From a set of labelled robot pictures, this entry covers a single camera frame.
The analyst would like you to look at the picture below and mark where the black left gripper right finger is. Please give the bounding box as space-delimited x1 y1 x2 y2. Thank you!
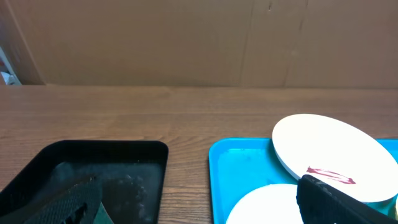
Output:
296 175 397 224

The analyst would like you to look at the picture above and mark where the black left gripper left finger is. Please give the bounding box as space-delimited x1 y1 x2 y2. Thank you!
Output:
1 177 102 224

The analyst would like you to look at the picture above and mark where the light blue plate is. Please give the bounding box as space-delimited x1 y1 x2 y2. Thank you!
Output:
226 184 303 224

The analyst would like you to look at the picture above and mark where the white pink plate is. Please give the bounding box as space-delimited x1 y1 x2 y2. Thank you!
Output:
272 114 397 203

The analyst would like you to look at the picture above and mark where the pink green sponge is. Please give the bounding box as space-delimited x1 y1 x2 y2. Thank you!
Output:
93 203 114 224

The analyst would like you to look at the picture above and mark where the black plastic tray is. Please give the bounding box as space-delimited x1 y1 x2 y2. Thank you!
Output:
1 140 169 223

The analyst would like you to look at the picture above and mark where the blue plastic tray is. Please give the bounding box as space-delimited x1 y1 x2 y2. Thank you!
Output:
209 138 396 223

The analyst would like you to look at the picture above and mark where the yellow green plate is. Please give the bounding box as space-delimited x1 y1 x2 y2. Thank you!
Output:
394 197 398 220

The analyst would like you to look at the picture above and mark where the brown cardboard backdrop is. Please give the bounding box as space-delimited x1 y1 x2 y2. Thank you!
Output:
1 0 397 88

